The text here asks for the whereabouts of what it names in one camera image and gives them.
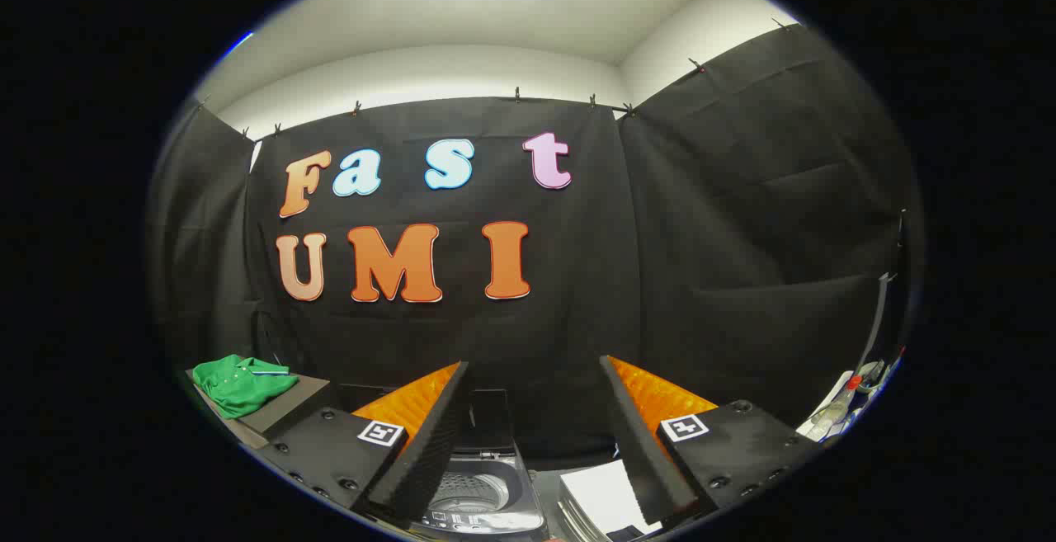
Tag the green polo shirt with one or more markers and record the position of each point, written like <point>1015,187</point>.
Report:
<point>243,385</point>

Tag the black backdrop cloth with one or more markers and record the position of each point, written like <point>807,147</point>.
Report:
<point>536,327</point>

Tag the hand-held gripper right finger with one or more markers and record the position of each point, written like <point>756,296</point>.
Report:
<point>643,451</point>

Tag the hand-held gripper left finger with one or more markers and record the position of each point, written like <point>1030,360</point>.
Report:
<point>429,451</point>

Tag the clear bottle red cap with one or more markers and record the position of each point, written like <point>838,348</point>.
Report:
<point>835,410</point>

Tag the white flat sheet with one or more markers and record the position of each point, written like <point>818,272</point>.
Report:
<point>817,431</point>

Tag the grey side table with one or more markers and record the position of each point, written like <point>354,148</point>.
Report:
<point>290,410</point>

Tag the grey washing machine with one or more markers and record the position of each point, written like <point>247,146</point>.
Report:
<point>478,494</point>

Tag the white paper stack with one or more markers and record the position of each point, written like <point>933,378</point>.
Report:
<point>601,492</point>

